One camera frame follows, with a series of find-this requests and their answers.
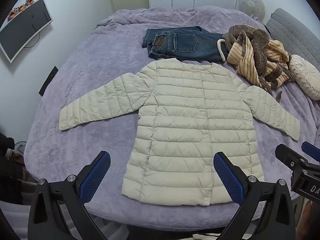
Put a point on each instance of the black rectangular panel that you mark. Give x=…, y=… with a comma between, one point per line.
x=48, y=80

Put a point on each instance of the purple plush blanket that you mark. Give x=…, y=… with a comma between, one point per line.
x=87, y=152

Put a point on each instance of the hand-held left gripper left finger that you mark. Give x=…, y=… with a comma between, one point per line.
x=96, y=177

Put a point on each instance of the grey quilted headboard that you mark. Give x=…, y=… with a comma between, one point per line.
x=292, y=30

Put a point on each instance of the orange flower decoration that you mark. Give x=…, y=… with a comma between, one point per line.
x=18, y=8

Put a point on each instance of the cream round pleated cushion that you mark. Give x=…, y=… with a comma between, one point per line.
x=305, y=75

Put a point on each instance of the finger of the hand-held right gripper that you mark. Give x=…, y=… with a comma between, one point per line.
x=311, y=151
x=290, y=156

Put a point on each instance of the cream puffer jacket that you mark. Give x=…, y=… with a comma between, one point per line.
x=180, y=130

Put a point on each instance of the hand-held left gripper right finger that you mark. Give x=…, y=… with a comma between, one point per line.
x=228, y=177

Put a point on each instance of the dark cloth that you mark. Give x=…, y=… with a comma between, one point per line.
x=8, y=175

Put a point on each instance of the blue jeans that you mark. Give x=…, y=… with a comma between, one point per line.
x=185, y=43

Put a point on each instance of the white round patterned cushion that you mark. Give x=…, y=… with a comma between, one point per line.
x=251, y=5

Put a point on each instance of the curved monitor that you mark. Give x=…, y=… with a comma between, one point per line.
x=22, y=27

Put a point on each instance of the striped brown plush robe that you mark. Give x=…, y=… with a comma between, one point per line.
x=250, y=55

